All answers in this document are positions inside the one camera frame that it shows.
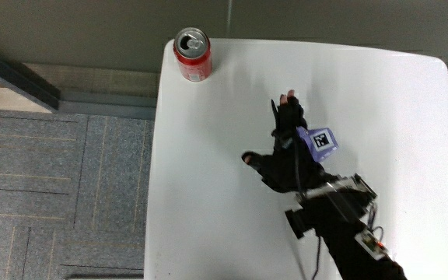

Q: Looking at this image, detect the person's right hand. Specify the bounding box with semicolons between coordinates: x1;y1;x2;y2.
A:
241;89;378;205

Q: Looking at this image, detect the red coca cola can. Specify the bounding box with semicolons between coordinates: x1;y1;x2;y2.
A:
173;26;214;83

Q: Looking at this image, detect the person's right forearm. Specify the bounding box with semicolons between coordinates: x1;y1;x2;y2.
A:
285;185;408;280

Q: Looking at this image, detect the dark wooden ledge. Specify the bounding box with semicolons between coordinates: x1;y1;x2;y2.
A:
0;45;61;114

